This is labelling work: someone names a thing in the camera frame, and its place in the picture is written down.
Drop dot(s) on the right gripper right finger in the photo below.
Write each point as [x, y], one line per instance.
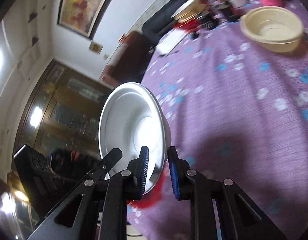
[219, 209]

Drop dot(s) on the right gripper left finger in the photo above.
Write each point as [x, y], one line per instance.
[96, 208]

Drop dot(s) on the red transparent flower plate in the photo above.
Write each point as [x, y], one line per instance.
[153, 197]

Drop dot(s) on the white foam bowl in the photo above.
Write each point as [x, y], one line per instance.
[132, 118]

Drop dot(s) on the beige plastic bowl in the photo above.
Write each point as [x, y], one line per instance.
[274, 28]

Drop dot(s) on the seated person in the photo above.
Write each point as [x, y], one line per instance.
[70, 163]

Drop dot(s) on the wooden glass cabinet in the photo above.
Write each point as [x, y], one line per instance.
[63, 111]

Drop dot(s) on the purple floral tablecloth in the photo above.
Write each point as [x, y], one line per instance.
[239, 111]

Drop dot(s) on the brown armchair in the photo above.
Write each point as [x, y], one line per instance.
[129, 61]

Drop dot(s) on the white paper sheet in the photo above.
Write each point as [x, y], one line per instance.
[170, 40]

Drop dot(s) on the framed horse painting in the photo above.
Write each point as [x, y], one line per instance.
[82, 16]

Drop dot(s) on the black leather sofa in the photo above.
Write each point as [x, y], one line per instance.
[161, 22]

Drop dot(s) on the red plate under stack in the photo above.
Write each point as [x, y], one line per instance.
[189, 26]

